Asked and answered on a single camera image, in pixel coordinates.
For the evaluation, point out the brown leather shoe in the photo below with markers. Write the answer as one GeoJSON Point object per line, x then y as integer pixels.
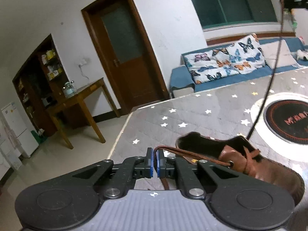
{"type": "Point", "coordinates": [264, 170]}

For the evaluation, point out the white wall socket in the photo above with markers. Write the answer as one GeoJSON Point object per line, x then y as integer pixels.
{"type": "Point", "coordinates": [82, 62]}

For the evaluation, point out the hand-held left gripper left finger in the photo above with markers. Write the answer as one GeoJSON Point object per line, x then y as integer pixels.
{"type": "Point", "coordinates": [150, 161]}

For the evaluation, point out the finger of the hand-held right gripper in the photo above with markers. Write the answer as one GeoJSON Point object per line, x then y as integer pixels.
{"type": "Point", "coordinates": [294, 2]}

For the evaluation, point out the black round induction cooktop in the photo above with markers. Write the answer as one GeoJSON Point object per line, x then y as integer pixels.
{"type": "Point", "coordinates": [288, 120]}

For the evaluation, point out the white round cooktop surround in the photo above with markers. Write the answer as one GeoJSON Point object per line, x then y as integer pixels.
{"type": "Point", "coordinates": [257, 110]}

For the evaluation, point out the blue sofa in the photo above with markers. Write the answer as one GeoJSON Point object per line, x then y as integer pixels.
{"type": "Point", "coordinates": [180, 79]}

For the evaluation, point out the wooden side table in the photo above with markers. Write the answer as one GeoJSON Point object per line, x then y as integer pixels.
{"type": "Point", "coordinates": [79, 93]}

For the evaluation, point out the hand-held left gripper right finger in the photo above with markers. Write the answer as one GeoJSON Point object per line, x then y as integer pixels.
{"type": "Point", "coordinates": [158, 162]}

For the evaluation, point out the green-framed window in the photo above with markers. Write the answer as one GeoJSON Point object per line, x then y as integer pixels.
{"type": "Point", "coordinates": [228, 4]}

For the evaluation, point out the wooden door with frosted glass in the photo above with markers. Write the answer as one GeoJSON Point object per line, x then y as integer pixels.
{"type": "Point", "coordinates": [134, 77]}

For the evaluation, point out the green bag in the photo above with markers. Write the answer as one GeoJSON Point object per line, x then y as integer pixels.
{"type": "Point", "coordinates": [38, 138]}

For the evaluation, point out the white refrigerator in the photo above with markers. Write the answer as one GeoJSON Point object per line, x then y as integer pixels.
{"type": "Point", "coordinates": [14, 127]}

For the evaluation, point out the dark wooden shelf cabinet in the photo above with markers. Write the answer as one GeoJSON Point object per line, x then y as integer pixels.
{"type": "Point", "coordinates": [31, 84]}

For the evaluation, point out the black and white cow plush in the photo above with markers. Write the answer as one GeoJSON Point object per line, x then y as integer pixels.
{"type": "Point", "coordinates": [302, 54]}

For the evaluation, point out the large glass jar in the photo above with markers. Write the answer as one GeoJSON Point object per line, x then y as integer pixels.
{"type": "Point", "coordinates": [68, 90]}

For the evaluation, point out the group of small shelf boxes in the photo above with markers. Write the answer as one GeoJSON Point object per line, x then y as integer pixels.
{"type": "Point", "coordinates": [51, 62]}

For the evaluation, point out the brown shoelace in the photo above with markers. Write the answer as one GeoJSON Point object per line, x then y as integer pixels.
{"type": "Point", "coordinates": [182, 152]}

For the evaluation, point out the microwave oven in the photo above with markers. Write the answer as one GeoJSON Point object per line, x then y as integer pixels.
{"type": "Point", "coordinates": [47, 101]}

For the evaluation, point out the beige pillow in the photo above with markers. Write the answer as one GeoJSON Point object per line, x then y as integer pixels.
{"type": "Point", "coordinates": [286, 55]}

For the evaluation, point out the butterfly print blanket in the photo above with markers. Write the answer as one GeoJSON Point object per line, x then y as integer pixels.
{"type": "Point", "coordinates": [221, 62]}

